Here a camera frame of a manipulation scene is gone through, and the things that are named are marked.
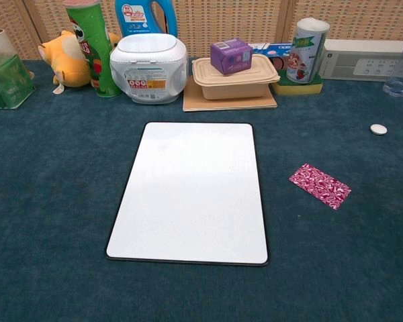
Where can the pink patterned card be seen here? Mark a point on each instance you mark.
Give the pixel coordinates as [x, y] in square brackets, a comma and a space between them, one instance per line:
[320, 186]

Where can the small white round object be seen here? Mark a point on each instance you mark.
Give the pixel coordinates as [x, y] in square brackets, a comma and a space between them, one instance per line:
[379, 129]

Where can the white rectangular board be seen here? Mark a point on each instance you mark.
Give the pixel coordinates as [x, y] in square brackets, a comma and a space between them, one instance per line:
[188, 191]

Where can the thin wooden board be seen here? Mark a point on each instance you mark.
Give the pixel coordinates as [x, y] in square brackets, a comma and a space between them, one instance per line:
[228, 104]

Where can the beige lidded lunch box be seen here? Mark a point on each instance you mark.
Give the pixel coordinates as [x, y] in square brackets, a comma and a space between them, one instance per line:
[235, 85]

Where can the small purple carton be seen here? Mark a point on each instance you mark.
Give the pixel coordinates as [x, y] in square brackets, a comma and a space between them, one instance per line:
[231, 57]

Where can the white wet wipes tub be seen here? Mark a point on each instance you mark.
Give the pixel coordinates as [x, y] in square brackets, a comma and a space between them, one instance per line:
[147, 63]

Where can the yellow green sponge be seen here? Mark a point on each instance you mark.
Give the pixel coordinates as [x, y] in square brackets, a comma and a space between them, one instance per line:
[299, 89]

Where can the blue cookie box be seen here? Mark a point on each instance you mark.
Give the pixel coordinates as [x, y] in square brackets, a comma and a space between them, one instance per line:
[272, 49]

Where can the green chips can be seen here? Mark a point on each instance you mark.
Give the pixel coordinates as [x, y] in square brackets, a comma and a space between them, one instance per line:
[99, 63]

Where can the bamboo folding screen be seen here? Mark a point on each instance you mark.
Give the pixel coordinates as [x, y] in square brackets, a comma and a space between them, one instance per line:
[228, 20]

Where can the white strawberry print canister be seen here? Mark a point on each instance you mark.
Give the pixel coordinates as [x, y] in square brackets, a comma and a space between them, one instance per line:
[304, 53]

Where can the teal table cloth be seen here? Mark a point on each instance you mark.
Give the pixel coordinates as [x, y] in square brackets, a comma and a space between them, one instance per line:
[53, 201]

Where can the blue detergent bottle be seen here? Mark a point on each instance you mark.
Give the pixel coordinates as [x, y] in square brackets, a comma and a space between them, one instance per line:
[137, 20]

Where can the yellow plush toy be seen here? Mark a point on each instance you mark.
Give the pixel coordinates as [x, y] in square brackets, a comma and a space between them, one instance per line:
[68, 62]

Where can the white power strip box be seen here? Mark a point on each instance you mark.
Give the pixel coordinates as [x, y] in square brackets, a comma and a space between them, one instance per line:
[352, 60]

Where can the green tea box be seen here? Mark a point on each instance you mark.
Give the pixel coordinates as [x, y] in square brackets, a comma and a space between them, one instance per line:
[6, 82]

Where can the clear plastic bottle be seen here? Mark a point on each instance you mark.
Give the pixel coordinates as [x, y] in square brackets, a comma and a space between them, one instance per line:
[401, 77]

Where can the cardboard tube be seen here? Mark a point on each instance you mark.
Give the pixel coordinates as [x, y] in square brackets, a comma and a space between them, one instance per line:
[0, 42]

